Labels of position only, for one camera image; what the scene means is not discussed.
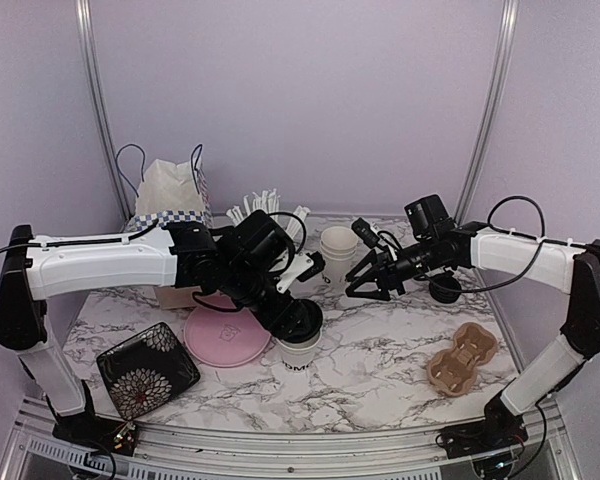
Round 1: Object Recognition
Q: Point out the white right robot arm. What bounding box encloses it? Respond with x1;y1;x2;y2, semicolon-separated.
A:
346;219;600;448

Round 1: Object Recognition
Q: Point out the blue checkered paper bag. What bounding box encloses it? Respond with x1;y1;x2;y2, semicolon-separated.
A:
114;143;216;311

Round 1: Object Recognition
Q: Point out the white paper coffee cup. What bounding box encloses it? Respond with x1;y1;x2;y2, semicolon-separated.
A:
277;332;322;373

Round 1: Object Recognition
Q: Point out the stack of white paper cups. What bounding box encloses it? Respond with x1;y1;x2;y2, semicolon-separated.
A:
320;225;359;287

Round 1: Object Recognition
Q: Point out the bundle of wrapped white straws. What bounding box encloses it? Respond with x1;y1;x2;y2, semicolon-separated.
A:
225;188;311;244

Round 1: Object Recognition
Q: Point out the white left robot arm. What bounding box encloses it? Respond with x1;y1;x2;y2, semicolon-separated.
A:
0;217;322;445

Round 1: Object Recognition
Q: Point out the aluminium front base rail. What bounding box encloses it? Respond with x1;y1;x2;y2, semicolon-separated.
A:
0;398;582;479

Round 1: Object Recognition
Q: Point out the left aluminium frame post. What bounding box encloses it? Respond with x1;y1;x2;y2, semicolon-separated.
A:
75;0;131;223

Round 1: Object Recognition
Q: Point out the brown cardboard cup carrier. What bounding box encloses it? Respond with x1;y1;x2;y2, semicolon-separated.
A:
426;322;498;397

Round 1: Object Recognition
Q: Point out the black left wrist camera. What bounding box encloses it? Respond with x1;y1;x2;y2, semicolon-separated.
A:
227;209;327;294

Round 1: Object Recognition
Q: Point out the stack of black lids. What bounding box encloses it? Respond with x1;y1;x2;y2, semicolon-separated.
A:
429;276;461;304

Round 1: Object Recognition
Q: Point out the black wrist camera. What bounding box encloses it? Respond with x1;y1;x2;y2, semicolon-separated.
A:
404;194;456;242
227;209;327;294

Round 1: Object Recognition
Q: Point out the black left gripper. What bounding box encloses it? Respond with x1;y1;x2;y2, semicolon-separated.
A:
221;258;311;338

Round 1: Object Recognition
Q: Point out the pink round plate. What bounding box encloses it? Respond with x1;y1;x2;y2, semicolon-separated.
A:
183;306;271;368

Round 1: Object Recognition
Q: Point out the black floral square plate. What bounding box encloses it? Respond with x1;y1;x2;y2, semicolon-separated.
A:
96;322;201;420

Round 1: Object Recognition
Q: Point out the aluminium frame post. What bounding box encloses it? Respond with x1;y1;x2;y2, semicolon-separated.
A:
455;0;520;223
75;0;131;223

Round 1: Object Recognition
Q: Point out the right aluminium frame post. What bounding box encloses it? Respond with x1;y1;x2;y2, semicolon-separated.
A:
455;0;520;223

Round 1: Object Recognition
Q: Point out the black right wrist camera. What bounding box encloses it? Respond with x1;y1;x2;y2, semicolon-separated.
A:
404;194;456;242

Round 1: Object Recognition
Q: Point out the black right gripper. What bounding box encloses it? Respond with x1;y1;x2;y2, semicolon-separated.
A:
346;237;440;301

